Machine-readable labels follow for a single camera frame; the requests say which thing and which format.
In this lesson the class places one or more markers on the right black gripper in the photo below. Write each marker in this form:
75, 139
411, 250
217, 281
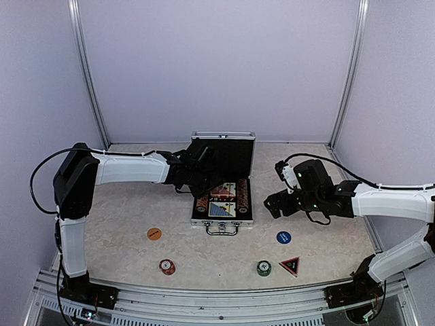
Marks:
274, 209

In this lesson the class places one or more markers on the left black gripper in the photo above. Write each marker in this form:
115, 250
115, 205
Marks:
217, 178

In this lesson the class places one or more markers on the red playing card deck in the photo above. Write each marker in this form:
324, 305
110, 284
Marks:
225, 191

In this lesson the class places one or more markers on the blue playing card deck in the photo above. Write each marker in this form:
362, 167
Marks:
222, 209

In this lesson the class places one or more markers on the aluminium poker case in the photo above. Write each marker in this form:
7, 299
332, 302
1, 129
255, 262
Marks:
235, 153

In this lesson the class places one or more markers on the black triangular button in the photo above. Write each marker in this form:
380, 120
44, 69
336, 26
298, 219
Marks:
291, 266

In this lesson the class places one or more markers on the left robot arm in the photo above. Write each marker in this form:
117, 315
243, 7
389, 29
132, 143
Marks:
84, 168

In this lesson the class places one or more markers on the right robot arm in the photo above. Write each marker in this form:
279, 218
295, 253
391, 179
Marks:
353, 199

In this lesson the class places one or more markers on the left poker chip row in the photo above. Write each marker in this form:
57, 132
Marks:
202, 204

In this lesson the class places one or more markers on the poker chip row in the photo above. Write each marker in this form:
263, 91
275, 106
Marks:
242, 196
202, 204

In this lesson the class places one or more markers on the blue round button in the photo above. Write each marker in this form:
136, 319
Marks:
284, 237

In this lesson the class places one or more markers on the right poker chip row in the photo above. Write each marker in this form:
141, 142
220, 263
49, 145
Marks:
242, 196

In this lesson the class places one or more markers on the orange round button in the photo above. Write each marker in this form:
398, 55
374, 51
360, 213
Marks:
154, 234

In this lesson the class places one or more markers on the green poker chip stack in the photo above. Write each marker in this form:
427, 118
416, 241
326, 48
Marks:
263, 268

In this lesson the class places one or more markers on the red poker chip stack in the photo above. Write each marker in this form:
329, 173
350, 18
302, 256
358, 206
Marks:
167, 267

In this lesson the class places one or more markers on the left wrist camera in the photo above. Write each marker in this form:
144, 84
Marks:
198, 156

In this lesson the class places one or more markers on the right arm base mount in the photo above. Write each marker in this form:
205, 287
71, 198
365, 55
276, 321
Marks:
362, 287

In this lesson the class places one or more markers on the front aluminium rail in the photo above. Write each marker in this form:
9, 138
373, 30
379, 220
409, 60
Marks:
146, 305

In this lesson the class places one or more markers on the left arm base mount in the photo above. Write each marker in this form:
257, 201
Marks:
81, 290

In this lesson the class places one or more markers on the right aluminium frame post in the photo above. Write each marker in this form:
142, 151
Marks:
352, 70

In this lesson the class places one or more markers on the aluminium frame post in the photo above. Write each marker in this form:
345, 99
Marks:
76, 22
352, 70

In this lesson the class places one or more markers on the left aluminium frame post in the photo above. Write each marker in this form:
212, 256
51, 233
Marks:
76, 22

